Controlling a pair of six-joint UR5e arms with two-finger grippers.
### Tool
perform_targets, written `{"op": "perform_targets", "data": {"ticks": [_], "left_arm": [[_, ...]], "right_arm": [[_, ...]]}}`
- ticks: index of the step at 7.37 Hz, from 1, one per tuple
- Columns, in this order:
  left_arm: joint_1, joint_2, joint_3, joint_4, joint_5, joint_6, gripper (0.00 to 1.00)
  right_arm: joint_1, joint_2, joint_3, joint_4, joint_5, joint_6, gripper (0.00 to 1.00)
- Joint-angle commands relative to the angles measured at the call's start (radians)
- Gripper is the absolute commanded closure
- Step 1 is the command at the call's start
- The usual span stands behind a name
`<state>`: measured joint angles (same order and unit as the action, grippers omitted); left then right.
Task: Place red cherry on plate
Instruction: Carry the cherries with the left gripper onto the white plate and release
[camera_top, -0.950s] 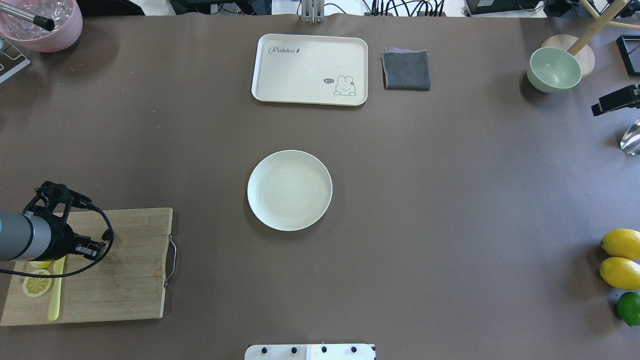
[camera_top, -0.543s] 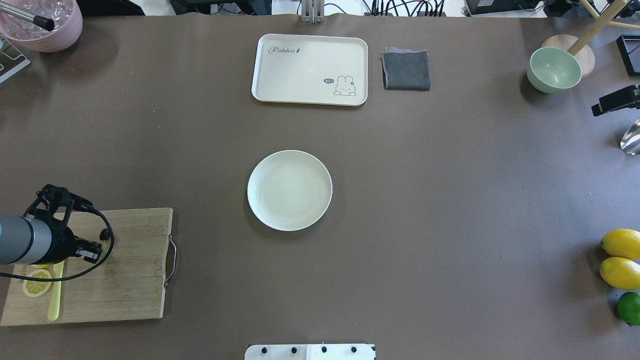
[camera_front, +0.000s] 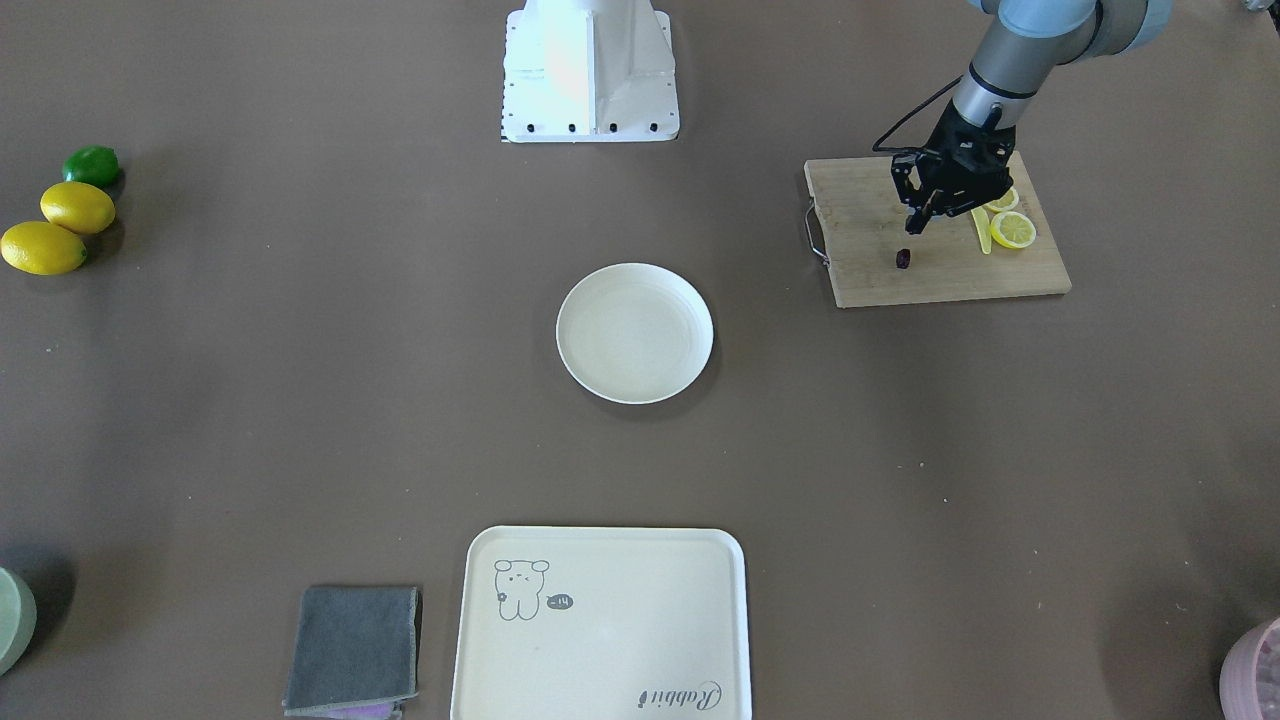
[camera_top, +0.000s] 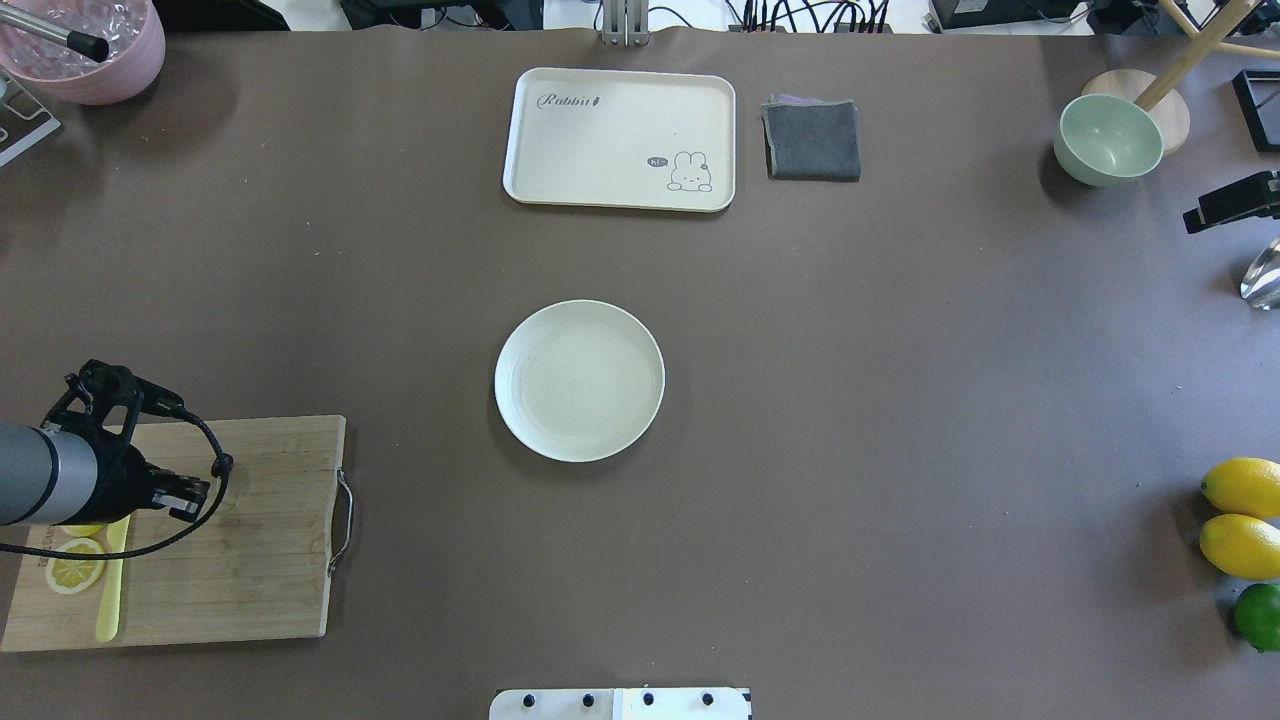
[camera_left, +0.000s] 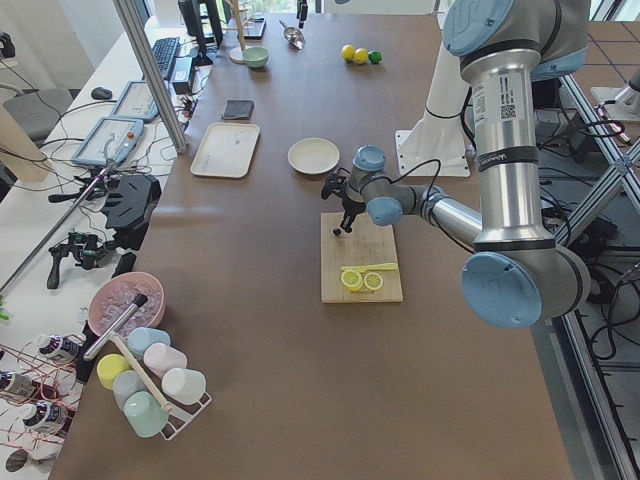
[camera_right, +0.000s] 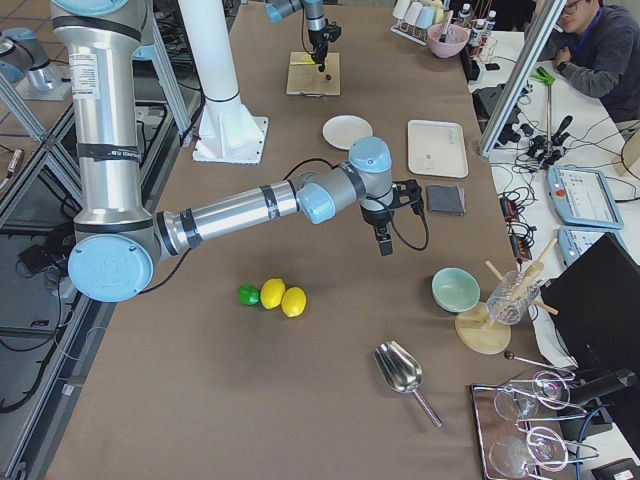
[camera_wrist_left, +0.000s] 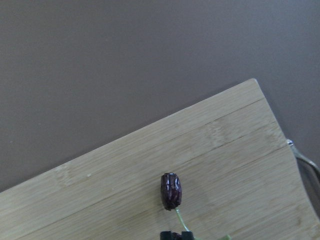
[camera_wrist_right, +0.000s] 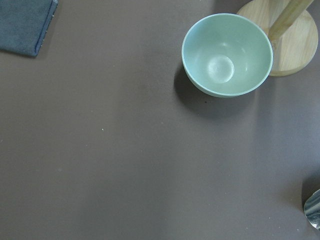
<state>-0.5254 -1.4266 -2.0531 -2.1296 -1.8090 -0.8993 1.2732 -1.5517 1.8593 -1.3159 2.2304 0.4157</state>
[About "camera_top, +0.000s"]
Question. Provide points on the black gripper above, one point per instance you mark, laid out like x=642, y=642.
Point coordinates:
x=121, y=481

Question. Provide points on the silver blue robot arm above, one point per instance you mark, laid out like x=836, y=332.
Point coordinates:
x=76, y=476

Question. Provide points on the cream rabbit tray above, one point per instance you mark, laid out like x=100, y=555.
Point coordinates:
x=622, y=139

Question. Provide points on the lemon slice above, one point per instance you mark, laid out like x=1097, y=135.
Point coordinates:
x=80, y=571
x=81, y=531

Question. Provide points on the yellow plastic knife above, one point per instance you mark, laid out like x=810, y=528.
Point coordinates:
x=110, y=606

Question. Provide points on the round cream plate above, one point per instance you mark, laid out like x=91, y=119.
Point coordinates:
x=579, y=381

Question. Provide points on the black-tipped metal tool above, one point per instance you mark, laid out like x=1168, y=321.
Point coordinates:
x=93, y=47

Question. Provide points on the pink bowl with ice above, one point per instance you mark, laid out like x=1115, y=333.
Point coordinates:
x=135, y=50

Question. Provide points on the grey folded cloth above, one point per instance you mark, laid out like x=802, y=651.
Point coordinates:
x=808, y=139

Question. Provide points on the mint green bowl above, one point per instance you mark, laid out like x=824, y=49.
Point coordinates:
x=1104, y=141

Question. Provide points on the wooden cup stand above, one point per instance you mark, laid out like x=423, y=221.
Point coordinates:
x=1158, y=96

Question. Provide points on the yellow lemon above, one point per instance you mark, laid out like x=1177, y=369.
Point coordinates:
x=1244, y=485
x=1241, y=546

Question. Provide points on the green lime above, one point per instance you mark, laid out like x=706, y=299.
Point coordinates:
x=1256, y=616

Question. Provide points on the metal scoop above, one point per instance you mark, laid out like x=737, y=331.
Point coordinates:
x=1259, y=287

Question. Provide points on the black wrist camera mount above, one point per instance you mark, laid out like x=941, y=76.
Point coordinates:
x=104, y=400

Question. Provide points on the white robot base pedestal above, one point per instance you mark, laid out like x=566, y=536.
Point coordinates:
x=692, y=702

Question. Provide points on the aluminium frame post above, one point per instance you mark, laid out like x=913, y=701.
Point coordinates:
x=624, y=23

